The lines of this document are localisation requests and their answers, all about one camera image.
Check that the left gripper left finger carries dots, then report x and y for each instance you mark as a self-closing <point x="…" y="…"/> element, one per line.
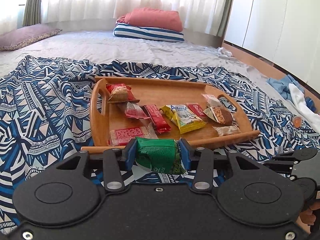
<point x="116" y="160"/>

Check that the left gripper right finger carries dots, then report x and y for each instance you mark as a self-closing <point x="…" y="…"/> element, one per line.
<point x="201" y="160"/>

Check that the red label cracker pack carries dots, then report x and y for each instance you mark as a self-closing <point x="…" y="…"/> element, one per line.
<point x="121" y="137"/>

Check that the white pink snack packet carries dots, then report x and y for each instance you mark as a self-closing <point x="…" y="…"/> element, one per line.
<point x="227" y="130"/>

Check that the green snack packet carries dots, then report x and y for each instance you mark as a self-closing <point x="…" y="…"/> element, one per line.
<point x="159" y="155"/>

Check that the yellow Americ snack pack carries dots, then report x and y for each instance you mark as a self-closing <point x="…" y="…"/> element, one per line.
<point x="183" y="118"/>

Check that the brown peanut snack pack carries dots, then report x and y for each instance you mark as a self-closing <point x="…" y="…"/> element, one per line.
<point x="219" y="115"/>

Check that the red Biscoff biscuit pack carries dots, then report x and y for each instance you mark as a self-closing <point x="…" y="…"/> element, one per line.
<point x="196" y="109"/>

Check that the pink clear snack packet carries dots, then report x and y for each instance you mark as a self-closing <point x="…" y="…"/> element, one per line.
<point x="134" y="111"/>

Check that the small red snack bar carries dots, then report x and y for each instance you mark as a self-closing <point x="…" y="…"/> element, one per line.
<point x="159" y="123"/>

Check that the clear cracker packet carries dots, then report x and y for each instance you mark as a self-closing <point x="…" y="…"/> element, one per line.
<point x="212" y="101"/>

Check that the red gold nut bag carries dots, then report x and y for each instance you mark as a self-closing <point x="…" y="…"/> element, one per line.
<point x="120" y="93"/>

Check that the person hand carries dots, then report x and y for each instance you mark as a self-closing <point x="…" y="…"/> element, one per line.
<point x="307" y="216"/>

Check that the orange jelly cup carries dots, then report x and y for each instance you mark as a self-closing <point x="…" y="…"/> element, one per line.
<point x="297" y="121"/>

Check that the white cloth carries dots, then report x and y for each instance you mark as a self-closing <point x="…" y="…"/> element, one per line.
<point x="298" y="100"/>

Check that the blue cloth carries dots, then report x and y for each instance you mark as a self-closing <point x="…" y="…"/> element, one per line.
<point x="282" y="87"/>

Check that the blue patterned blanket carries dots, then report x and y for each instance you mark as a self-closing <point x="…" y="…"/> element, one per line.
<point x="45" y="115"/>

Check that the crumpled white tissue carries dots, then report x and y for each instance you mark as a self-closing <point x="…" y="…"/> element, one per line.
<point x="224" y="51"/>

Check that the grey bed sheet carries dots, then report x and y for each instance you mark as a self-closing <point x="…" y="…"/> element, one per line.
<point x="103" y="47"/>

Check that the blue white striped pillow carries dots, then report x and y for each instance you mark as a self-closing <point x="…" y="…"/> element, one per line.
<point x="147" y="33"/>

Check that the red pillow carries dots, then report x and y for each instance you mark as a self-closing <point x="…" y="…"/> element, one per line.
<point x="149" y="17"/>

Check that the white wardrobe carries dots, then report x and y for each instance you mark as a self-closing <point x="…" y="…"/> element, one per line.
<point x="285" y="32"/>

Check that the purple pillow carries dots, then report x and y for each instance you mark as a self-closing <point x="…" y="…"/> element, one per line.
<point x="25" y="36"/>

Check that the green drape curtain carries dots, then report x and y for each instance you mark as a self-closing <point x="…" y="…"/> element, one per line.
<point x="32" y="13"/>

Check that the wooden bed frame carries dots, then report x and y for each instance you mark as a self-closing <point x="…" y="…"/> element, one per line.
<point x="264" y="66"/>

